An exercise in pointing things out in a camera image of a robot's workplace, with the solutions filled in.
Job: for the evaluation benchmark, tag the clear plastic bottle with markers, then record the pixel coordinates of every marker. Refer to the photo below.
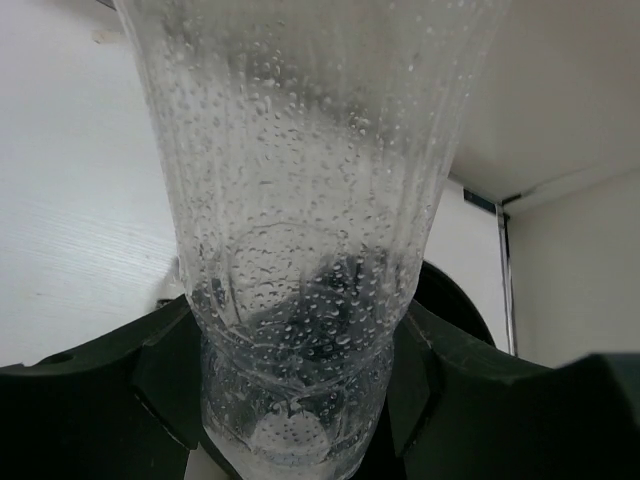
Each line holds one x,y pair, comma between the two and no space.
304,146

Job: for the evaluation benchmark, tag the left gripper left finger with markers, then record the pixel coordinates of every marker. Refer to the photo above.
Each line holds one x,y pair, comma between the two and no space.
122,406

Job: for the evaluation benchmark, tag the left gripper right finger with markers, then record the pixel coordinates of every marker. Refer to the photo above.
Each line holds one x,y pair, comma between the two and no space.
461,409

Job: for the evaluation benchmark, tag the black plastic waste bin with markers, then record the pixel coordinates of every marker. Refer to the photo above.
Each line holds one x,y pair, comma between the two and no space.
438,293

